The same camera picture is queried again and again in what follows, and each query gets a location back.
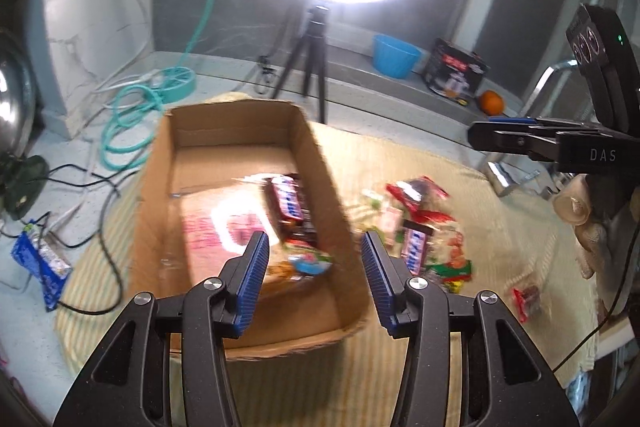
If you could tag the black appliance carton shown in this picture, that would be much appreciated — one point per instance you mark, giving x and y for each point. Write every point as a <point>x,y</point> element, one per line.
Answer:
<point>455,67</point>

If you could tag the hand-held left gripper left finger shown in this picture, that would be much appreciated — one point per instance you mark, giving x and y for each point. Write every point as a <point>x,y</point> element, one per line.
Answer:
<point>252,279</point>

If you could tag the colourful snack packet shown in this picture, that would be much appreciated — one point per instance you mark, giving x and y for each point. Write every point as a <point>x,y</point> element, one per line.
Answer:
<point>310,263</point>

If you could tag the orange fruit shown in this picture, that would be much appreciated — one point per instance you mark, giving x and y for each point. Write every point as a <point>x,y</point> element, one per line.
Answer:
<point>492,103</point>

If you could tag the small red clear packet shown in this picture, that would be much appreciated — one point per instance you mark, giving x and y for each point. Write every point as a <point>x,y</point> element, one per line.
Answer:
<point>526,299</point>

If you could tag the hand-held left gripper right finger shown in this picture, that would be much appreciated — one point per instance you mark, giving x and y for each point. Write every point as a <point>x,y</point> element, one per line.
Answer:
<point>375,279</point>

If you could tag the pile of mixed snack packets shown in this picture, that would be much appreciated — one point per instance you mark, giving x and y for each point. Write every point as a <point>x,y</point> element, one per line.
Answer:
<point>425,227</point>

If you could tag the person's right hand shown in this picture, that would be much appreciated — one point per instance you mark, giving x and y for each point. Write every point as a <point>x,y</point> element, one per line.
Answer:
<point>575,207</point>

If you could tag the black tripod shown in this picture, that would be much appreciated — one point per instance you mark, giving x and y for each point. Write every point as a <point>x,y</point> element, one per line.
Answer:
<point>316,42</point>

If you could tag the blue snack packet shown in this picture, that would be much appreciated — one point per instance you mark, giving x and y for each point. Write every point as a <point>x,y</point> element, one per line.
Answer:
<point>42,262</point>

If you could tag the chrome metal frame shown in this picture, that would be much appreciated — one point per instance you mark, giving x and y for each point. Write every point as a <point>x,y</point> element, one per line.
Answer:
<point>515,179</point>

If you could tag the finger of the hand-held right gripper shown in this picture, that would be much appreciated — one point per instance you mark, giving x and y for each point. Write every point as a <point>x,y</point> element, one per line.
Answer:
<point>515,121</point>
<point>505,139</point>

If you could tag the blue plastic basin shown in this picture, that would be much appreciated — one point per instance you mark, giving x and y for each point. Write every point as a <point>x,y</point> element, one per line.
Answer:
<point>395,57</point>

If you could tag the steel bowl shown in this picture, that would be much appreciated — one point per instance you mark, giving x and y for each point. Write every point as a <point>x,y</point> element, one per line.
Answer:
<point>12,92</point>

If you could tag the brown cardboard box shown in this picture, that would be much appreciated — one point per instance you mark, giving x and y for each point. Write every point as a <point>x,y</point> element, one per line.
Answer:
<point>310,167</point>

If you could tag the dark green object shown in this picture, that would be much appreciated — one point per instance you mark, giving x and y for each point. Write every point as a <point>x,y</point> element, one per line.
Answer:
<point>22,187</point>

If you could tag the striped cloth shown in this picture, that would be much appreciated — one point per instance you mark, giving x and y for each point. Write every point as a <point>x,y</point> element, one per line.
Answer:
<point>490,237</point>

